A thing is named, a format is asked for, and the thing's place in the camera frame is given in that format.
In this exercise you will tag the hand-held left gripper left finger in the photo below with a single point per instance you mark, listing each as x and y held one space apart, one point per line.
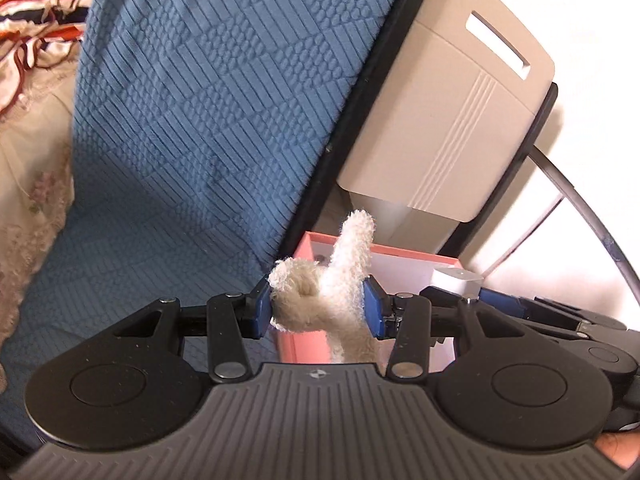
261 310

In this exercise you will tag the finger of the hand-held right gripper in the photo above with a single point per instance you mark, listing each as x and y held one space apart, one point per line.
440 294
500 300

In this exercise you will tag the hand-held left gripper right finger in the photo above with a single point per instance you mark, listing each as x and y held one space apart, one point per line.
374 310

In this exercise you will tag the white rectangular block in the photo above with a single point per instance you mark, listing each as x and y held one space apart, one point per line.
455 280

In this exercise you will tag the beige plush toy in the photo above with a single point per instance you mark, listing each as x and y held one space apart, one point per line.
345 270

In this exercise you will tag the pink cardboard box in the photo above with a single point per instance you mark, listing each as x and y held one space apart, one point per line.
305 340

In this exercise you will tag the person's right hand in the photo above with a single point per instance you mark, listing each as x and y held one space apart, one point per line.
622 452

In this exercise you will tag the thin grey hoop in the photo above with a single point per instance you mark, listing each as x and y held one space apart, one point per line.
590 210

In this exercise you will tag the blue textured cover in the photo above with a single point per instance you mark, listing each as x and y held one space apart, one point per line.
200 110

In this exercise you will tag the floral beige blanket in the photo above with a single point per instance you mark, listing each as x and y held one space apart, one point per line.
30 185

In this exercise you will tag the red striped cloth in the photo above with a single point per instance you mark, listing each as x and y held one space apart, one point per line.
45 0

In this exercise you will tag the black chair frame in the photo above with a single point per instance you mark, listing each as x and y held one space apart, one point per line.
330 160

